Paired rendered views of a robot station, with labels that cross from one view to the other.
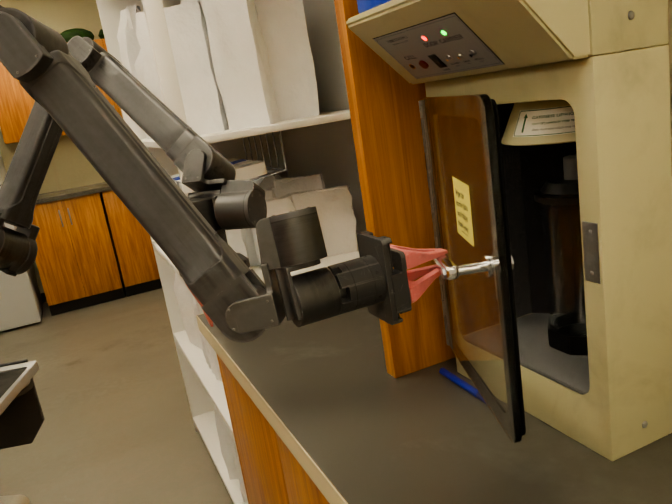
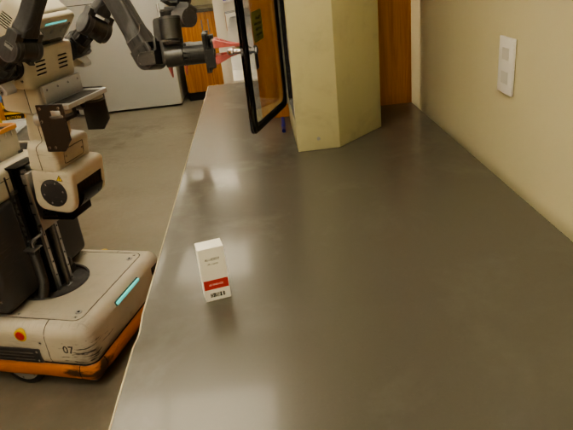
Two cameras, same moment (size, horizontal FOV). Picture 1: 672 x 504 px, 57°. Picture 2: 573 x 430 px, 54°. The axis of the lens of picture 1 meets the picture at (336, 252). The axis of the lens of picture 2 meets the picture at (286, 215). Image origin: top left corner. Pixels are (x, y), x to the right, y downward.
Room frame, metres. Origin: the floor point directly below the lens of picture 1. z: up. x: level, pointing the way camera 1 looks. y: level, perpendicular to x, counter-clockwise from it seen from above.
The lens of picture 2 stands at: (-0.69, -0.75, 1.41)
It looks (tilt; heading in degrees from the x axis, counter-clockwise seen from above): 25 degrees down; 21
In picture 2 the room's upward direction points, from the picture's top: 6 degrees counter-clockwise
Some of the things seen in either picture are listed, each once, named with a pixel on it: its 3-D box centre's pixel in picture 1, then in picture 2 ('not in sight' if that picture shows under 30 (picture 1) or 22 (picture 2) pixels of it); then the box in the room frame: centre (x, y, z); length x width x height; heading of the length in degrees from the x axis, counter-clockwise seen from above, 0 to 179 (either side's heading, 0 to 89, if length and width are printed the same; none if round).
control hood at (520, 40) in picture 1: (450, 35); not in sight; (0.77, -0.17, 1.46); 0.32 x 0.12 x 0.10; 22
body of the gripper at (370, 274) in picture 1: (360, 282); (198, 52); (0.69, -0.02, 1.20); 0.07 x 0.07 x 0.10; 22
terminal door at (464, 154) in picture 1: (466, 251); (262, 47); (0.78, -0.17, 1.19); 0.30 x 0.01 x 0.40; 2
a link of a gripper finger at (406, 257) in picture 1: (413, 270); (225, 51); (0.71, -0.09, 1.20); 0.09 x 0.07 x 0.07; 112
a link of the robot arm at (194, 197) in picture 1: (206, 213); (170, 18); (0.95, 0.19, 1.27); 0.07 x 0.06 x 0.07; 66
